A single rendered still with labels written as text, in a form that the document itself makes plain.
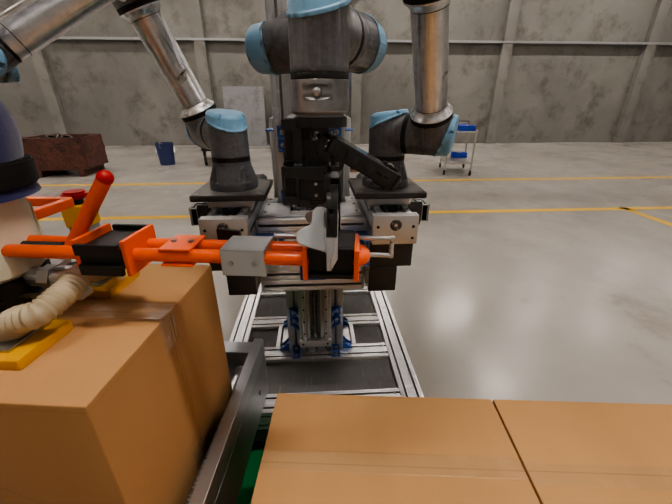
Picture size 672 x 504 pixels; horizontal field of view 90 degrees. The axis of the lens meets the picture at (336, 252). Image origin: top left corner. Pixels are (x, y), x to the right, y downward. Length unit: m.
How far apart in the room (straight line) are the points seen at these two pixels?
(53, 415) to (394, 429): 0.70
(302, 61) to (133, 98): 11.90
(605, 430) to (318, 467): 0.72
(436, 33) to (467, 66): 11.15
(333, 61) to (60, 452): 0.63
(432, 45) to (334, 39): 0.50
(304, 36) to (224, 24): 11.09
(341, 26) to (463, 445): 0.89
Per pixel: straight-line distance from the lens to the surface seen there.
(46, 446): 0.66
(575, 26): 13.63
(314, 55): 0.45
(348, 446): 0.93
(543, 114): 13.31
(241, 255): 0.53
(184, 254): 0.56
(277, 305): 2.00
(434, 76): 0.97
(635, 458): 1.14
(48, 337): 0.69
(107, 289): 0.78
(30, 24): 1.02
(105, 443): 0.61
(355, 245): 0.50
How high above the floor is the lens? 1.30
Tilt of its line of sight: 24 degrees down
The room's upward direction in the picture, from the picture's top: straight up
